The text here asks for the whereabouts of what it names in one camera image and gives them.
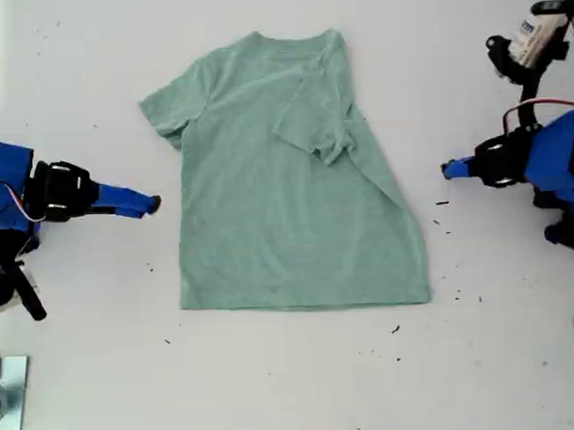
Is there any green t-shirt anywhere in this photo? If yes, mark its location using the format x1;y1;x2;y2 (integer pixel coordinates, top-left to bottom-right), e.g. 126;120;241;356
136;25;434;318

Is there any gripper red white wire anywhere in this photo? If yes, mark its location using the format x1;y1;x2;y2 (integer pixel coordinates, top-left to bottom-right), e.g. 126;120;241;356
0;170;47;225
500;95;574;138

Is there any steel plate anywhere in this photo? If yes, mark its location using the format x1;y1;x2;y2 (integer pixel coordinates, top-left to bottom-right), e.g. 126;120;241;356
0;355;34;430

